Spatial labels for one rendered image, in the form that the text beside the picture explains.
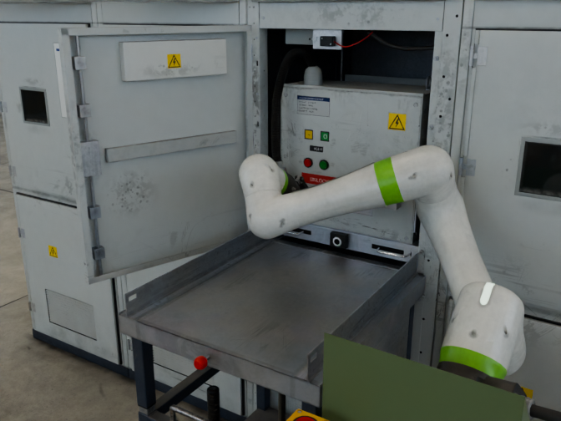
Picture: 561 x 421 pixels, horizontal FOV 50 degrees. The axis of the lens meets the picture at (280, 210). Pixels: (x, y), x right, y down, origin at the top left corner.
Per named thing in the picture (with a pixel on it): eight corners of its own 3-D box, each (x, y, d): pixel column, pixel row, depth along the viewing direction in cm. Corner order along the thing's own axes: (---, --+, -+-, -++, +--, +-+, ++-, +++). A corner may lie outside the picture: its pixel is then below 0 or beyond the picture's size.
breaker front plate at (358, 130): (409, 249, 190) (421, 96, 175) (280, 222, 214) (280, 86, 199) (411, 247, 191) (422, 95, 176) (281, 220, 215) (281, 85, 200)
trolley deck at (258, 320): (320, 408, 133) (320, 385, 131) (119, 332, 164) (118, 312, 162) (424, 292, 187) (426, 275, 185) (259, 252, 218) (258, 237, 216)
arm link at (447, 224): (537, 376, 135) (460, 195, 167) (533, 350, 122) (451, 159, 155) (479, 392, 137) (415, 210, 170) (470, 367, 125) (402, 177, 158)
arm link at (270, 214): (379, 170, 158) (371, 154, 148) (391, 212, 154) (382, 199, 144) (252, 209, 167) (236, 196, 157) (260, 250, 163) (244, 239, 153)
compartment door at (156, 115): (80, 277, 186) (52, 27, 163) (246, 233, 224) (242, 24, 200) (88, 285, 181) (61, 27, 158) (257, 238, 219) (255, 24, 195)
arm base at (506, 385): (571, 448, 108) (578, 415, 110) (552, 420, 98) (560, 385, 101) (437, 407, 125) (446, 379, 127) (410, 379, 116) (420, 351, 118)
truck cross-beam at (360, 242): (416, 264, 189) (418, 246, 188) (273, 232, 217) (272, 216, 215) (422, 259, 193) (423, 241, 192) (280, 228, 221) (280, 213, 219)
